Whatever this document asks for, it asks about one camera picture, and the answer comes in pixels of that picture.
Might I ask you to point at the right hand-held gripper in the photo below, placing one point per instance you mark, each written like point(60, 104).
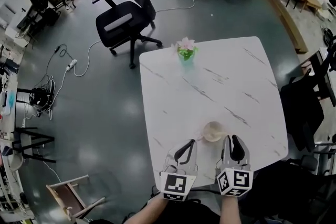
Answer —
point(233, 178)

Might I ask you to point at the wooden stool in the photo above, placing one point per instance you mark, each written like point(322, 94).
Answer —
point(72, 198)

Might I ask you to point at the black chair with jacket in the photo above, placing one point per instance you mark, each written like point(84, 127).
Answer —
point(302, 107)

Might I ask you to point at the grey-armed office chair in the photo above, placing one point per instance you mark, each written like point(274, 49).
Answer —
point(307, 162)

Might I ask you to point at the wooden low table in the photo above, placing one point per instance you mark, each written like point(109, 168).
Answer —
point(311, 0)

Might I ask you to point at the person's right forearm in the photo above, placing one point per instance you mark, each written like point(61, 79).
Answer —
point(231, 208)

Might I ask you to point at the person's black clothing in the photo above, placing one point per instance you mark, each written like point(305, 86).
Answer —
point(189, 213)

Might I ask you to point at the person's left forearm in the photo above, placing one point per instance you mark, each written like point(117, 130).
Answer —
point(148, 208)

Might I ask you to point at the pink flowers in green pot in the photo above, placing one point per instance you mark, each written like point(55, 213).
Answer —
point(187, 51)

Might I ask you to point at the black mesh office chair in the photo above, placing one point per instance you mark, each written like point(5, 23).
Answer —
point(128, 15)

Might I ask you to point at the desk with black legs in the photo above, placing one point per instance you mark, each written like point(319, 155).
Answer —
point(15, 123)

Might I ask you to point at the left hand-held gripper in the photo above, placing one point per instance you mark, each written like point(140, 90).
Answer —
point(178, 178)

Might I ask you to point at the small beige bowl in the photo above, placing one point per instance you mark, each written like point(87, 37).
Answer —
point(214, 131)

